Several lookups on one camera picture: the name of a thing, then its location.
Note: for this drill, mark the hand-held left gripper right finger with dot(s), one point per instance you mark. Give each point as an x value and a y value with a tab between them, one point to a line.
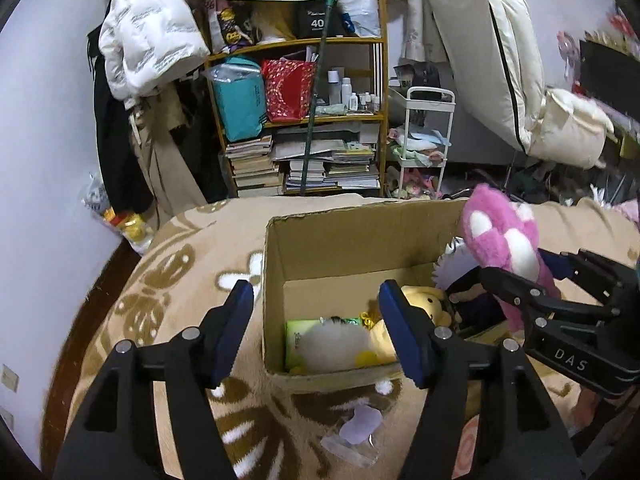
400	335

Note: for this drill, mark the black monitor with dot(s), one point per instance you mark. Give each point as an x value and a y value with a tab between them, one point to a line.
610	77

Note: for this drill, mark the green tissue pack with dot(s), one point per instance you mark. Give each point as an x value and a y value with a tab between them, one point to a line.
295	335

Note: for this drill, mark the plastic bag with toys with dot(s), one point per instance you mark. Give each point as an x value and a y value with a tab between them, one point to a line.
125	220

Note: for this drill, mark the yellow plush toy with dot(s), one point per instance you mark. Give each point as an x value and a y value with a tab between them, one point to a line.
425	302

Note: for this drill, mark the cartoon print bag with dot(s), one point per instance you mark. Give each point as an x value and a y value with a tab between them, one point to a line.
232	27

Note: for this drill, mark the stack of books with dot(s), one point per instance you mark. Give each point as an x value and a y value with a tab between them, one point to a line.
252	167

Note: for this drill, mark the beige flower print blanket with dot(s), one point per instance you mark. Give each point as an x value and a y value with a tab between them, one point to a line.
200	240

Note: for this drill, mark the beige trousers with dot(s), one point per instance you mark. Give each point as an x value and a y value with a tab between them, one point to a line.
165	175

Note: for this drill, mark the stack of papers and magazines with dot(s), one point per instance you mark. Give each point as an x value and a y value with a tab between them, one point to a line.
345	165

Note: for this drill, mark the green pole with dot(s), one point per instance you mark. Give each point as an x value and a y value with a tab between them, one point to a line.
316	105

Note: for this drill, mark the pink plush paw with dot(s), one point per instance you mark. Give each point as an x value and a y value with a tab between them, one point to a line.
495	230

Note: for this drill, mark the lilac item in clear packaging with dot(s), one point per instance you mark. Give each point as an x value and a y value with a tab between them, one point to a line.
360	422

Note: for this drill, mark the pink roll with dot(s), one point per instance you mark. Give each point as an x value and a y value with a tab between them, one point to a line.
471	447

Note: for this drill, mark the cream recliner chair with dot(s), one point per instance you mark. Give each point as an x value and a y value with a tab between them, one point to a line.
480	35

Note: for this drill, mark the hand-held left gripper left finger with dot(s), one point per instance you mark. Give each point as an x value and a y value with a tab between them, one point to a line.
232	330

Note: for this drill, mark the pink decoration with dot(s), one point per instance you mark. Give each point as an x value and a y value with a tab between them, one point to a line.
570	52

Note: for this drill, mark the red gift bag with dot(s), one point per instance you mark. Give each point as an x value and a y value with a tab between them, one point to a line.
287	92

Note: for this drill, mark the printed cardboard box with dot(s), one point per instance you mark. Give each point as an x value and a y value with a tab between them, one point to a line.
320	250

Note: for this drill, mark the white trolley cart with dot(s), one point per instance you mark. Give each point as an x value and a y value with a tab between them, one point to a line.
430	94

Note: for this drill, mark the white puffer jacket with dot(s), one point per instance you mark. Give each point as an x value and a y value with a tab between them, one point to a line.
150	20

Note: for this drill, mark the wooden shelf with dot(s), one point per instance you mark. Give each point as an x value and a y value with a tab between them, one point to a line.
300	45

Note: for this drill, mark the row of cosmetic bottles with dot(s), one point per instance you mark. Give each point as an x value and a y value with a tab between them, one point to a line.
355	97

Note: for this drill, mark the black coat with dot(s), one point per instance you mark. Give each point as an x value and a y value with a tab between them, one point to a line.
115	150

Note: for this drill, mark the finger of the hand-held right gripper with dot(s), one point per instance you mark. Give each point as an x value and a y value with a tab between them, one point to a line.
520	287
610	272

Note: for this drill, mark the black box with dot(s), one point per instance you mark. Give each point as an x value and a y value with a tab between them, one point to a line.
315	22

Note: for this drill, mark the purple and white plush toy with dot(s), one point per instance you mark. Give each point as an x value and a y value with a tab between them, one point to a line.
452	265

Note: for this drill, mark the teal bag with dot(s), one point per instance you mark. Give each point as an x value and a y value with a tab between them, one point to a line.
240	105

